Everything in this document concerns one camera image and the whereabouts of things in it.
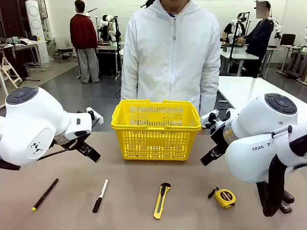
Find clear plastic bin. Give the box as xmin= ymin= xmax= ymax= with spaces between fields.
xmin=226 ymin=46 xmax=248 ymax=53

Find yellow tape measure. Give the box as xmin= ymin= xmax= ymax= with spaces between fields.
xmin=207 ymin=186 xmax=236 ymax=209

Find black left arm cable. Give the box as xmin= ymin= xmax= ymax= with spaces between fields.
xmin=0 ymin=140 xmax=79 ymax=171

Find white trestle leg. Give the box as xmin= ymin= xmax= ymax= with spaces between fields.
xmin=0 ymin=71 xmax=9 ymax=96

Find black arm base clamp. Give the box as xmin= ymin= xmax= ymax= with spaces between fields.
xmin=279 ymin=190 xmax=295 ymax=214

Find seated person in black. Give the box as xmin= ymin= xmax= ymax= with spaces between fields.
xmin=222 ymin=13 xmax=247 ymax=44

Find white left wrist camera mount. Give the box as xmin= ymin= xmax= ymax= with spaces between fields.
xmin=86 ymin=107 xmax=104 ymax=125

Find black tripod stand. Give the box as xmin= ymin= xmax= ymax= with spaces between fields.
xmin=229 ymin=11 xmax=250 ymax=72

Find person in white hoodie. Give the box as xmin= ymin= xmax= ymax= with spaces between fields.
xmin=120 ymin=0 xmax=221 ymax=118

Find person in navy jacket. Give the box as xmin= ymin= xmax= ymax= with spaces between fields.
xmin=236 ymin=0 xmax=274 ymax=78

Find large white table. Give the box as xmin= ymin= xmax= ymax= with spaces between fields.
xmin=217 ymin=76 xmax=307 ymax=113

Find pile of clothes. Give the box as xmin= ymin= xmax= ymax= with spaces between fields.
xmin=4 ymin=35 xmax=38 ymax=46

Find light background desk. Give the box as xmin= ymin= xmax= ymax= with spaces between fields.
xmin=266 ymin=44 xmax=307 ymax=80

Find white-sleeved person's right forearm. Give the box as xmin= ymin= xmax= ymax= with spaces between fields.
xmin=120 ymin=64 xmax=140 ymax=101

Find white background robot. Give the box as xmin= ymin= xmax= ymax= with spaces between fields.
xmin=103 ymin=14 xmax=118 ymax=41

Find white-sleeved person's left forearm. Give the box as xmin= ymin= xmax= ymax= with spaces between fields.
xmin=199 ymin=69 xmax=221 ymax=117

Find black pen yellow tip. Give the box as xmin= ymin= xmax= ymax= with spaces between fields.
xmin=32 ymin=177 xmax=59 ymax=211

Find white step ladder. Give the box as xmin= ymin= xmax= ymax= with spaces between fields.
xmin=0 ymin=57 xmax=23 ymax=89

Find tall white column unit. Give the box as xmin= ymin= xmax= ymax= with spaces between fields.
xmin=25 ymin=0 xmax=50 ymax=63

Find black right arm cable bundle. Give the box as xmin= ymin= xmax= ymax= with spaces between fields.
xmin=255 ymin=134 xmax=307 ymax=218

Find seated person dark clothes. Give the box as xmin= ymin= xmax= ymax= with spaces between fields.
xmin=100 ymin=14 xmax=115 ymax=42

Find grey background table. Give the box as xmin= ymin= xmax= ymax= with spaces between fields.
xmin=0 ymin=40 xmax=44 ymax=69

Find small white background table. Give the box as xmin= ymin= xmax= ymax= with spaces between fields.
xmin=219 ymin=46 xmax=260 ymax=76

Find black pole stand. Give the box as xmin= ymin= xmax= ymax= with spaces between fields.
xmin=114 ymin=15 xmax=122 ymax=80

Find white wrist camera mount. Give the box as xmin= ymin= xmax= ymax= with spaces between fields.
xmin=200 ymin=109 xmax=220 ymax=131
xmin=86 ymin=107 xmax=104 ymax=125

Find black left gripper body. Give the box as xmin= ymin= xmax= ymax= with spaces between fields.
xmin=54 ymin=133 xmax=91 ymax=152

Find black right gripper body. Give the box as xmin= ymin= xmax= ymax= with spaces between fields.
xmin=210 ymin=112 xmax=232 ymax=155

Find yellow utility knife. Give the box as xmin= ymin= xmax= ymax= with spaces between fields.
xmin=153 ymin=183 xmax=172 ymax=220

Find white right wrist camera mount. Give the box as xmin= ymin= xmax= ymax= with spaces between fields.
xmin=200 ymin=109 xmax=220 ymax=131

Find person in red sweater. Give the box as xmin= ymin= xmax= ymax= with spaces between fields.
xmin=69 ymin=0 xmax=101 ymax=84

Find white marker black cap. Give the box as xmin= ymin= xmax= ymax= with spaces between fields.
xmin=92 ymin=178 xmax=109 ymax=213

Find yellow plastic shopping basket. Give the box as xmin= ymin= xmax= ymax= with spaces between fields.
xmin=110 ymin=99 xmax=201 ymax=161

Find dark background desk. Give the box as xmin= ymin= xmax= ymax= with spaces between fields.
xmin=95 ymin=42 xmax=125 ymax=76

